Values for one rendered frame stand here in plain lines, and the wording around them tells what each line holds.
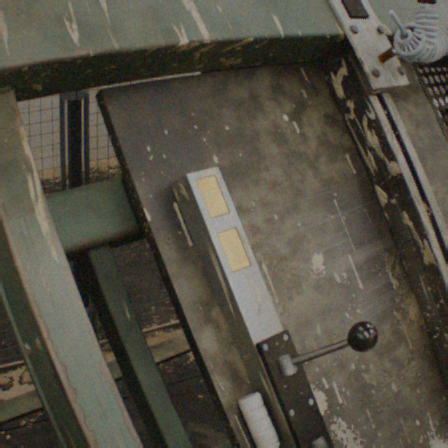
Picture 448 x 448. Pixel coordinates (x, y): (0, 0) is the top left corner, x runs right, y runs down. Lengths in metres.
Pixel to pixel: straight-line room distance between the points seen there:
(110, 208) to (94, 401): 0.27
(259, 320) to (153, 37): 0.37
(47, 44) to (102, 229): 0.25
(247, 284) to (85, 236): 0.21
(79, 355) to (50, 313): 0.05
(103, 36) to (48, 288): 0.30
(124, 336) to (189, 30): 0.39
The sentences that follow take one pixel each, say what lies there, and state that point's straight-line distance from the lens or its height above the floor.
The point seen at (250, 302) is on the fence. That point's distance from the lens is 0.80.
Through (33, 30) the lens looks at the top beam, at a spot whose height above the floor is 1.83.
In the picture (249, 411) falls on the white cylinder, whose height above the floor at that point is 1.40.
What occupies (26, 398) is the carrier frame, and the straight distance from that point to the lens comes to 1.79.
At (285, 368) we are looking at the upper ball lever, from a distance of 0.79.
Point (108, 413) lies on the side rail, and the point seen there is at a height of 1.48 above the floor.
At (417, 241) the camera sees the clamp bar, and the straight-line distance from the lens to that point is 1.04.
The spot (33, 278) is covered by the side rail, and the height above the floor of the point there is 1.60.
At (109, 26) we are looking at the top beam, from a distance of 0.78.
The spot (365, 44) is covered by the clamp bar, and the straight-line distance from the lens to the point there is 1.05.
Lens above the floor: 1.93
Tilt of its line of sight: 25 degrees down
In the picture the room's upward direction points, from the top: 3 degrees clockwise
